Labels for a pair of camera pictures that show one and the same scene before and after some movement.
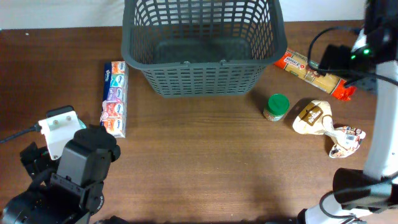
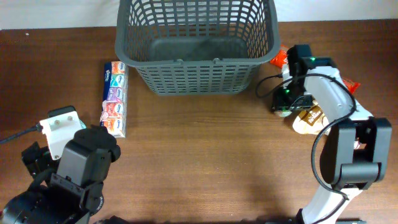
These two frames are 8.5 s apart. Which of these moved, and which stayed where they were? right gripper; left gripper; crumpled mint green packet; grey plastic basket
Moved: right gripper
Stayed: grey plastic basket; left gripper; crumpled mint green packet
